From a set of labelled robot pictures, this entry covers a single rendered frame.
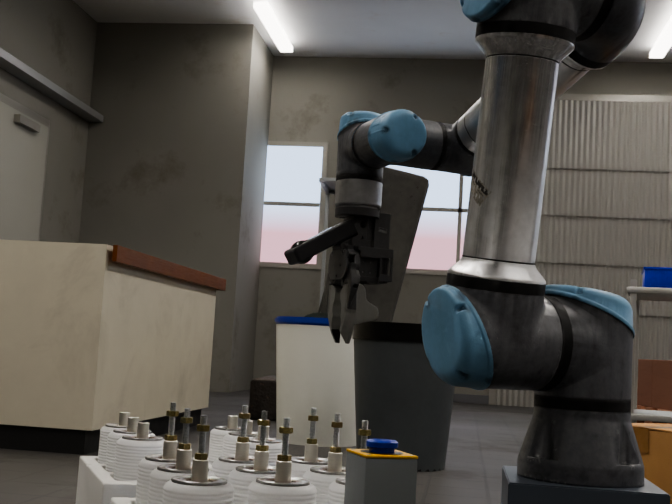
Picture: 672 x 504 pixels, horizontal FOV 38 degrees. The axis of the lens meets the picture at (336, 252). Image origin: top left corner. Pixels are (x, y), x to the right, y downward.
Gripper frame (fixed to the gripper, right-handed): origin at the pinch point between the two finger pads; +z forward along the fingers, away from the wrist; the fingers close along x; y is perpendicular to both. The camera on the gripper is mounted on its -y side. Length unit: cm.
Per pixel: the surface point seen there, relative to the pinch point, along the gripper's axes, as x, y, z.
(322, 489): -3.5, -2.7, 23.3
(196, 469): -11.1, -24.4, 19.4
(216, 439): 64, 1, 23
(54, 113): 693, 29, -180
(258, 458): -0.1, -11.9, 19.3
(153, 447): 39.3, -18.7, 22.3
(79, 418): 227, -3, 33
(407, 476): -32.4, -3.7, 17.3
